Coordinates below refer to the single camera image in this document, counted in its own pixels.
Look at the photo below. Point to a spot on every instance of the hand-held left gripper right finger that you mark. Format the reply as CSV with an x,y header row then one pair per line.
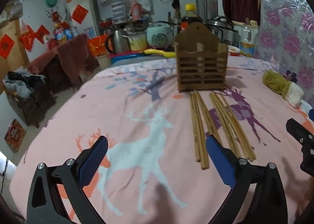
x,y
219,162

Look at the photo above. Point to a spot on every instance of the red paper square on refrigerator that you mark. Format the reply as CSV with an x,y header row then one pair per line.
x,y
79,14

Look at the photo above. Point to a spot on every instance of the light blue rice cooker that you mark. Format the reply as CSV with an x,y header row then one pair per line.
x,y
159,35

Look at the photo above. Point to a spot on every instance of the white refrigerator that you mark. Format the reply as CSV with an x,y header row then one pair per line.
x,y
84,30

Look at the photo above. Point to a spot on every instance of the green plastic basin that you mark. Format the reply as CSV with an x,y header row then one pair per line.
x,y
51,1

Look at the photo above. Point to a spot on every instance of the soy sauce bottle yellow cap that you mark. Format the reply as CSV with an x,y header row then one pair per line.
x,y
192,14

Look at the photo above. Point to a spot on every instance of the steel pressure cooker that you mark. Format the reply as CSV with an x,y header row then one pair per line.
x,y
220,26

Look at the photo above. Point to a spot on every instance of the red and white bowl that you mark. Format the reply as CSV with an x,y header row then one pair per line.
x,y
234,51

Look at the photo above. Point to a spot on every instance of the yellow plastic ladle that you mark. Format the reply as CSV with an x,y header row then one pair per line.
x,y
162,53

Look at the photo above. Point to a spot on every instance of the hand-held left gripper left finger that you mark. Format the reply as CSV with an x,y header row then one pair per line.
x,y
94,159

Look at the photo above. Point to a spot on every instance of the person's right forearm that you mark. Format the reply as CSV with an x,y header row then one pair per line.
x,y
304,202

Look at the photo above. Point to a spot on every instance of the wooden chopstick holder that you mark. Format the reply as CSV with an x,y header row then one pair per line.
x,y
201,67

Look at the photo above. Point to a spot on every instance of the stacked plastic containers green lid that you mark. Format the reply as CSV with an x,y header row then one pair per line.
x,y
118,9

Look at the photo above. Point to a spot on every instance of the pile of dark clothes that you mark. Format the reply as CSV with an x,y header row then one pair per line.
x,y
23,83

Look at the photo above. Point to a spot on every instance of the steel electric kettle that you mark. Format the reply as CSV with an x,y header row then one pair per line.
x,y
119,41

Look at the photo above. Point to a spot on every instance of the beige bin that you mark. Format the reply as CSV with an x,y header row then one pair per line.
x,y
103,61

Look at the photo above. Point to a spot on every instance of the table with red cloth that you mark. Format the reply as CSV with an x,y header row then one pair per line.
x,y
71,55

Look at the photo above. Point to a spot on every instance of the red printed box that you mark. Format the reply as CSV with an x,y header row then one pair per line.
x,y
14,135

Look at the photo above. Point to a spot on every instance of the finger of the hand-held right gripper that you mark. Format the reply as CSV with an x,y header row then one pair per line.
x,y
306,138

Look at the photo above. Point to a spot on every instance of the clear plastic oil bottle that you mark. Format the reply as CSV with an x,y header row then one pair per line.
x,y
247,40

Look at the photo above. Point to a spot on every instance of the wooden door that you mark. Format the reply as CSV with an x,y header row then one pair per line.
x,y
14,67

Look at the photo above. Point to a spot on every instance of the pink deer printed blanket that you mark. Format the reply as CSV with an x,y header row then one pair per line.
x,y
122,96

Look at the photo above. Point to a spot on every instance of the olive and white plush cloth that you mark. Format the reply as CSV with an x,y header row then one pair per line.
x,y
277,83

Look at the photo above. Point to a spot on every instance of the pile of wooden chopsticks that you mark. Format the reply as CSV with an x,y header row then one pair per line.
x,y
200,128

